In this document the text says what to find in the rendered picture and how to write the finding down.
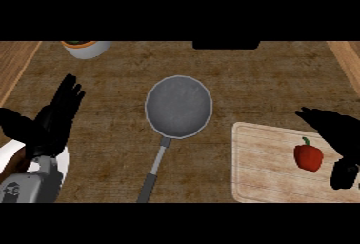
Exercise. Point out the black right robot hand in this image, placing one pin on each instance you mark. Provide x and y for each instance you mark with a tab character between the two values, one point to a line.
343	133

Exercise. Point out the pale wooden cutting board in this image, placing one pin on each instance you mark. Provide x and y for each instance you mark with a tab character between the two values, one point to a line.
268	165

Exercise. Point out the white pot with orange rim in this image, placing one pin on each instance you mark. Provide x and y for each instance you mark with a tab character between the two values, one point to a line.
88	50

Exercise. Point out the black appliance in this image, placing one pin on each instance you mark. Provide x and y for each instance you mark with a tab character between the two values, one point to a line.
226	44

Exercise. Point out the grey frying pan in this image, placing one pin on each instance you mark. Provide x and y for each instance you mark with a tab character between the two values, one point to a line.
178	106

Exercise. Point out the red bell pepper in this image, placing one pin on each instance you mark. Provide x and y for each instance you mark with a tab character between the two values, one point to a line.
309	157

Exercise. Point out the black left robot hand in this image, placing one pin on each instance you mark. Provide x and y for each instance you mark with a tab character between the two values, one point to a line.
54	127

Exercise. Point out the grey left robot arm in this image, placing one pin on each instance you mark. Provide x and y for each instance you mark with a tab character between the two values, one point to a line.
29	187

